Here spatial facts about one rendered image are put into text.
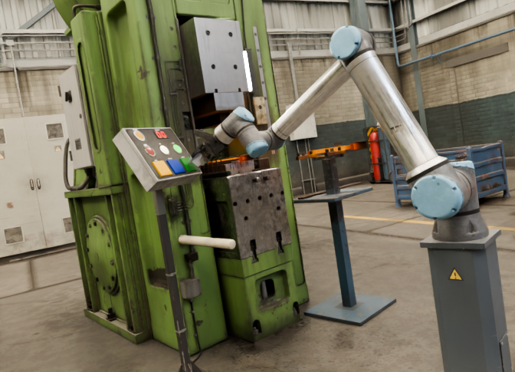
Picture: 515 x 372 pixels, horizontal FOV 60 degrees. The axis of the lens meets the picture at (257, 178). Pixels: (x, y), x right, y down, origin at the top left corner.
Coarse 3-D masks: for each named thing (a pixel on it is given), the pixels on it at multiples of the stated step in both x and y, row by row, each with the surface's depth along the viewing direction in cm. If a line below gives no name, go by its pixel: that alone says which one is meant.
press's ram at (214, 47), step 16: (192, 32) 235; (208, 32) 238; (224, 32) 244; (240, 32) 251; (192, 48) 237; (208, 48) 237; (224, 48) 244; (240, 48) 251; (192, 64) 240; (208, 64) 237; (224, 64) 243; (240, 64) 250; (192, 80) 242; (208, 80) 236; (224, 80) 242; (240, 80) 249; (192, 96) 244
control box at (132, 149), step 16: (128, 128) 190; (144, 128) 199; (160, 128) 209; (128, 144) 187; (144, 144) 191; (160, 144) 201; (176, 144) 211; (128, 160) 188; (144, 160) 184; (160, 160) 193; (144, 176) 185; (160, 176) 185; (176, 176) 194; (192, 176) 208
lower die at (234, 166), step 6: (222, 162) 258; (228, 162) 244; (234, 162) 243; (240, 162) 246; (246, 162) 249; (252, 162) 252; (210, 168) 251; (216, 168) 246; (222, 168) 242; (228, 168) 241; (234, 168) 243; (240, 168) 246; (246, 168) 249; (252, 168) 251; (234, 174) 243
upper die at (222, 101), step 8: (208, 96) 241; (216, 96) 239; (224, 96) 242; (232, 96) 245; (240, 96) 249; (192, 104) 255; (200, 104) 249; (208, 104) 243; (216, 104) 238; (224, 104) 241; (232, 104) 245; (240, 104) 248; (200, 112) 250; (208, 112) 244; (216, 112) 246; (224, 112) 252
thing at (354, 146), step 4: (352, 144) 250; (356, 144) 250; (360, 144) 248; (364, 144) 246; (328, 148) 262; (336, 148) 258; (344, 148) 255; (348, 148) 253; (352, 148) 250; (356, 148) 250; (360, 148) 248; (364, 148) 246; (308, 152) 273; (316, 152) 269; (320, 152) 267; (324, 152) 265
